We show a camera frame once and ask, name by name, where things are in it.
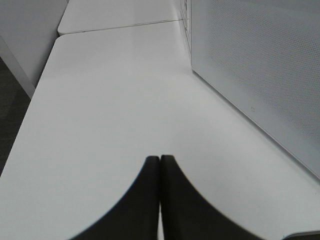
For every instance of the white microwave door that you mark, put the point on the white microwave door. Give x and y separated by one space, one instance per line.
264 57

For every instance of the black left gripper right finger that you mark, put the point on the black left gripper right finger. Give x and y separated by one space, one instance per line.
186 215

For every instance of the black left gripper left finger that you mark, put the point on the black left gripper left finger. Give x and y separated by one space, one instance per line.
136 214

